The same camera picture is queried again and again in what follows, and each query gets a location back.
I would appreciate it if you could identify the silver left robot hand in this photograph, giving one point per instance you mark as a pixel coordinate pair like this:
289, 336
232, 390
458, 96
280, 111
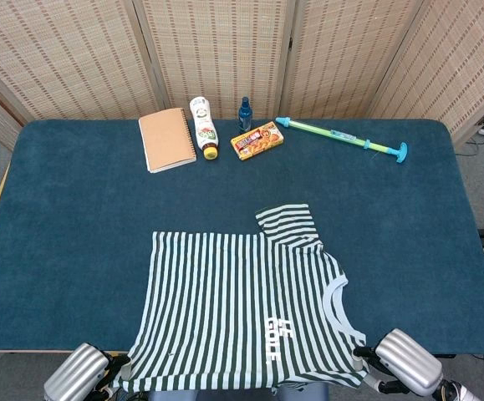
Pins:
76, 374

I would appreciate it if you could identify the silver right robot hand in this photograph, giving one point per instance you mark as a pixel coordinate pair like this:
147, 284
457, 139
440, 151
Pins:
409, 363

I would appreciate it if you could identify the green white striped t-shirt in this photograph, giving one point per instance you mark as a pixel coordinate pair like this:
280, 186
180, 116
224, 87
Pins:
225, 292

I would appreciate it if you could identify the blue carpet table cover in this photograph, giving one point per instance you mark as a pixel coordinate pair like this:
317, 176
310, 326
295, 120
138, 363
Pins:
78, 209

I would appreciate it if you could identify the green blue water gun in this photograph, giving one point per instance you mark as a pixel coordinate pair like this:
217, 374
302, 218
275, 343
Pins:
329, 133

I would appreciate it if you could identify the brown spiral notebook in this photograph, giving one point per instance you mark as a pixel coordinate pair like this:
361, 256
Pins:
166, 140

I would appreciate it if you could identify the yellow curry box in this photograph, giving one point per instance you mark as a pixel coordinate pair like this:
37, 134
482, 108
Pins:
256, 141

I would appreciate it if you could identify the white bottle yellow cap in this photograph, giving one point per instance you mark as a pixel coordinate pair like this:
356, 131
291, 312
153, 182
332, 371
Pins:
203, 125

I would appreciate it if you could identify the blue spray bottle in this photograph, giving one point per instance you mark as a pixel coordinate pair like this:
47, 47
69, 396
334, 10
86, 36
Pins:
244, 119

